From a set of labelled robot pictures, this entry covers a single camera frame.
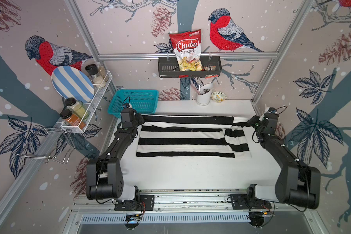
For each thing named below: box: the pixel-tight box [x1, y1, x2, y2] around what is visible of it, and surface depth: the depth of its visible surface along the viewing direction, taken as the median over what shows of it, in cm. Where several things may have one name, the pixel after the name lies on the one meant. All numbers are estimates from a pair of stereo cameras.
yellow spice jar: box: [64, 97, 90, 120], surface depth 67 cm
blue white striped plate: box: [51, 65, 95, 103], surface depth 72 cm
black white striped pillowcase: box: [136, 114, 252, 159], surface depth 96 cm
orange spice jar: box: [59, 109, 87, 130], surface depth 63 cm
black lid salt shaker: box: [84, 63, 107, 89], surface depth 82 cm
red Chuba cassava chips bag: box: [169, 28, 204, 78], surface depth 83 cm
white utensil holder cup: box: [196, 82, 214, 106], surface depth 117 cm
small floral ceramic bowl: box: [211, 91, 227, 103], surface depth 125 cm
